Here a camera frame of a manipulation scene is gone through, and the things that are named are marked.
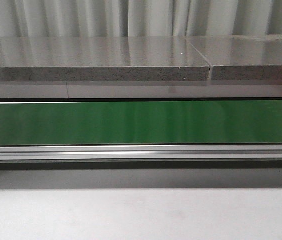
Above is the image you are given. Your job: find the grey stone counter slab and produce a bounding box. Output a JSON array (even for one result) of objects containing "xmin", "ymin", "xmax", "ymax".
[{"xmin": 0, "ymin": 37, "xmax": 210, "ymax": 82}]

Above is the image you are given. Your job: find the green conveyor belt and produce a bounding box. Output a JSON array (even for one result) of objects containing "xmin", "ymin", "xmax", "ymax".
[{"xmin": 0, "ymin": 100, "xmax": 282, "ymax": 146}]

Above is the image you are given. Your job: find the grey curtain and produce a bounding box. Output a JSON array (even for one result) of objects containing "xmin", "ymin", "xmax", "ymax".
[{"xmin": 0, "ymin": 0, "xmax": 282, "ymax": 37}]

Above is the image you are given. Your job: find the aluminium conveyor frame rail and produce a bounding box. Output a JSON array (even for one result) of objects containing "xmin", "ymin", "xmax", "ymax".
[{"xmin": 0, "ymin": 144, "xmax": 282, "ymax": 169}]

